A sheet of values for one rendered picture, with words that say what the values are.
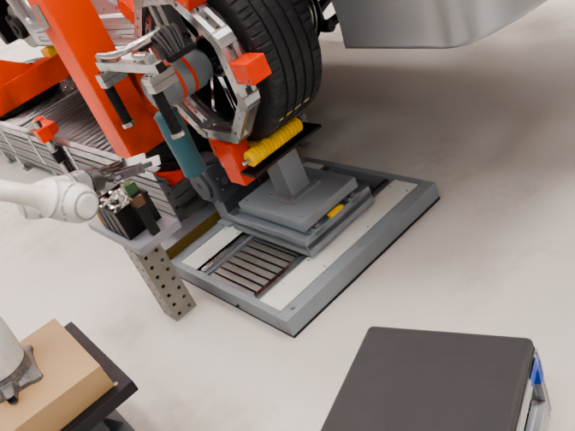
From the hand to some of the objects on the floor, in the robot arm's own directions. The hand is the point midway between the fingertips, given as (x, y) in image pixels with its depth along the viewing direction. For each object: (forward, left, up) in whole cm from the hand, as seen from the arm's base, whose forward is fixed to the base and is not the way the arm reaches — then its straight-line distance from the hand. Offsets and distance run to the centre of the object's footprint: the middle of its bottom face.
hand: (145, 161), depth 206 cm
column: (-9, +21, -72) cm, 76 cm away
